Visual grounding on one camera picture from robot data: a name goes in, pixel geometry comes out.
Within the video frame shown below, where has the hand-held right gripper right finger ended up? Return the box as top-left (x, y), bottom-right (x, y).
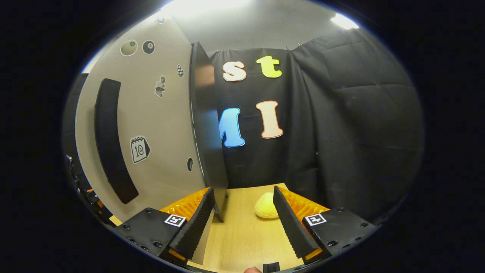
top-left (273, 185), bottom-right (379, 262)

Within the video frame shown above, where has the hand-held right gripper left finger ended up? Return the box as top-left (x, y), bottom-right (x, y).
top-left (116, 186), bottom-right (216, 263)

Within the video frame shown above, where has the black door handle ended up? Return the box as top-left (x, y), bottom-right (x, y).
top-left (94, 78), bottom-right (139, 204)

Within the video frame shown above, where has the grey cabinet door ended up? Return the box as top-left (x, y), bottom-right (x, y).
top-left (75, 15), bottom-right (207, 224)

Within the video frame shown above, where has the yellow sponge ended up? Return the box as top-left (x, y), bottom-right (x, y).
top-left (254, 192), bottom-right (280, 219)

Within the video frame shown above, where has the black backdrop cloth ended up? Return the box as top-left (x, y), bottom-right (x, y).
top-left (210, 28), bottom-right (425, 224)

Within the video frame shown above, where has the narrow ceiling light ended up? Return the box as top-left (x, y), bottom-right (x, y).
top-left (330, 13), bottom-right (358, 30)

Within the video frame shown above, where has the large rectangular ceiling light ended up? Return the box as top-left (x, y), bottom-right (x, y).
top-left (163, 0), bottom-right (250, 17)

